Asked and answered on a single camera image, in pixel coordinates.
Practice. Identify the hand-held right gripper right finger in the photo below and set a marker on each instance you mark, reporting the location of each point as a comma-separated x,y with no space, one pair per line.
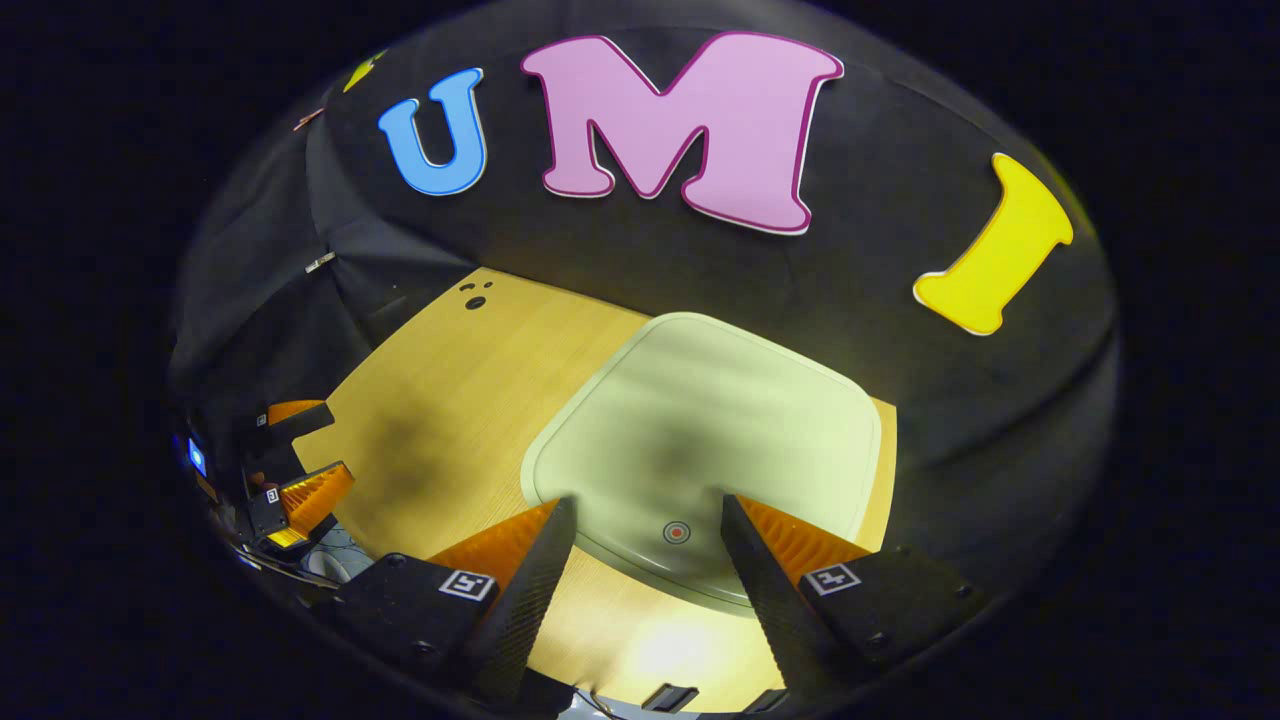
765,600

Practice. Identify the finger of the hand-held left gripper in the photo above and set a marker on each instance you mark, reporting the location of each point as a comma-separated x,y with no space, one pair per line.
300,415
310,495

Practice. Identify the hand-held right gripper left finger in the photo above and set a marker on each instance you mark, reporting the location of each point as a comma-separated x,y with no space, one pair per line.
520,600

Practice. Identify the green desktop garbage bin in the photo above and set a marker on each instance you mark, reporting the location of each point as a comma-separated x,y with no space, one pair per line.
710,430

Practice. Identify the wooden desktop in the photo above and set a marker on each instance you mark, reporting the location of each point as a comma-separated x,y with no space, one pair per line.
470,380

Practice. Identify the grey quilted cloth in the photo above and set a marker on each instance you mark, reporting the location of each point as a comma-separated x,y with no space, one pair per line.
340,555

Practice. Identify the silver cloth clip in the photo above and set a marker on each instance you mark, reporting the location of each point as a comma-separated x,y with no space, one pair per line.
320,262

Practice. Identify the copper cloth clip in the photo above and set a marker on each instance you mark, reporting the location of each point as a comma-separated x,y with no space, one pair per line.
308,118

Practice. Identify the black backdrop cloth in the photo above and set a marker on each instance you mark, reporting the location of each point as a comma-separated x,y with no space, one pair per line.
620,260

